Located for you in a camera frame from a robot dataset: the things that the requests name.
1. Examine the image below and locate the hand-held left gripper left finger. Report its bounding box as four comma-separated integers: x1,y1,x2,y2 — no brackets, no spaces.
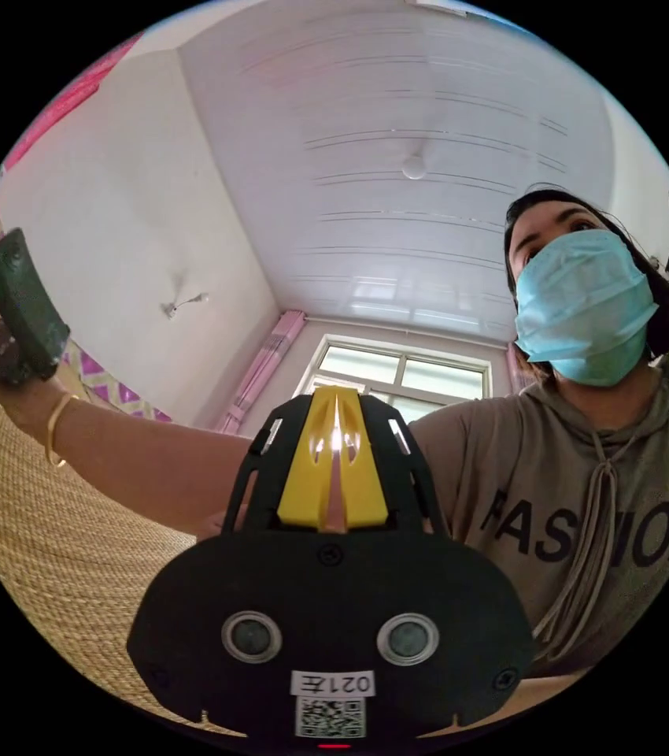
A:
277,386,336,528

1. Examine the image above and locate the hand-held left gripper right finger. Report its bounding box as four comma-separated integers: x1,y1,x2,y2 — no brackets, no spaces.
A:
333,386,390,528

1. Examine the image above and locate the person's right forearm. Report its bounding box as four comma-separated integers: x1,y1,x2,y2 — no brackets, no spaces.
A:
43,391,260,542

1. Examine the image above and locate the person's right hand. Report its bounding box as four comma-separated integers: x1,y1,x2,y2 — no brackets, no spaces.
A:
0,370,73,447

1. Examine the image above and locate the pink curtain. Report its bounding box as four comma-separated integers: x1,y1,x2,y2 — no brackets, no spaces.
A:
504,341,534,398
213,309,307,437

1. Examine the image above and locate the person's body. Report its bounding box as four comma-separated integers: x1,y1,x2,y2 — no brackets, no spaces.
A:
406,183,669,680

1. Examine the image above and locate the window with white frame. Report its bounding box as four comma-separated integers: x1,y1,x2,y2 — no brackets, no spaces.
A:
293,332,493,425

